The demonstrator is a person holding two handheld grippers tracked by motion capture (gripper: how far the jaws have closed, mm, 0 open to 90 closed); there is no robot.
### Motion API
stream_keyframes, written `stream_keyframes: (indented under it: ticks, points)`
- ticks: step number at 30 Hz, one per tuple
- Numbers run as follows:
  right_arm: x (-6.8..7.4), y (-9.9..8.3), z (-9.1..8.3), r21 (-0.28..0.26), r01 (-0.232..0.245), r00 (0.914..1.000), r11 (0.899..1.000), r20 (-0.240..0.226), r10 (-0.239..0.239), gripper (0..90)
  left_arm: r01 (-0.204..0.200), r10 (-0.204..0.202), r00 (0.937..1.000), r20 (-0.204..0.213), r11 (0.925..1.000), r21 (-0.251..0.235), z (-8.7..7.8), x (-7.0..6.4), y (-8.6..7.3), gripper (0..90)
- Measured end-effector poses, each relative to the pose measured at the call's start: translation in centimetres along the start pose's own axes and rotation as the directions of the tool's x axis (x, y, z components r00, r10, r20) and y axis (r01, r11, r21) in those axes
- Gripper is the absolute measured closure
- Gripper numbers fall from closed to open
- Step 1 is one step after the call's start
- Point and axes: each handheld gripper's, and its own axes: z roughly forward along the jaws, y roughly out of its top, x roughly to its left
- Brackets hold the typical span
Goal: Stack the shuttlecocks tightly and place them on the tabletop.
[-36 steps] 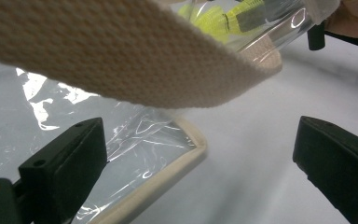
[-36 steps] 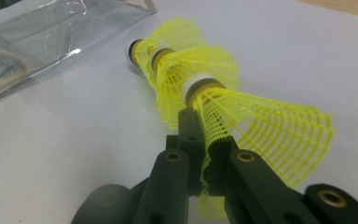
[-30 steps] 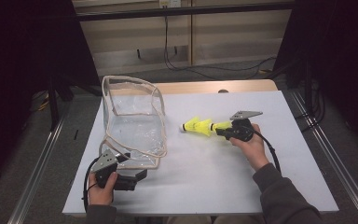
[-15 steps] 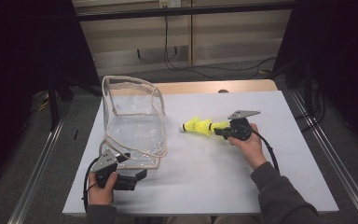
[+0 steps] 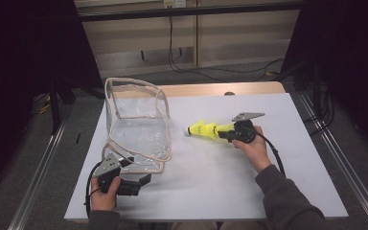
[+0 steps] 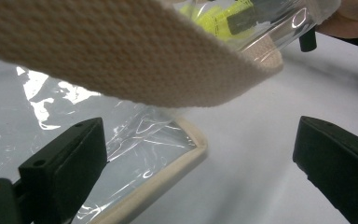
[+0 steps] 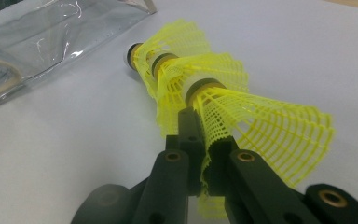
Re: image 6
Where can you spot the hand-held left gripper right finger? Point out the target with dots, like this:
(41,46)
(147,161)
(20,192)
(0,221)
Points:
(341,168)

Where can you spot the white table cover sheet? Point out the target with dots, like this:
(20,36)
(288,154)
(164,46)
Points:
(261,140)

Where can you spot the clear plastic bag beige trim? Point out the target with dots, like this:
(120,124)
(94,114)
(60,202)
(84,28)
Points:
(105,46)

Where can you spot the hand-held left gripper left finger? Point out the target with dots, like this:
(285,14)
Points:
(65,168)

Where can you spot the yellow shuttlecock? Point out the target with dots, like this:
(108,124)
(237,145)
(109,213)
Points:
(189,11)
(240,3)
(213,23)

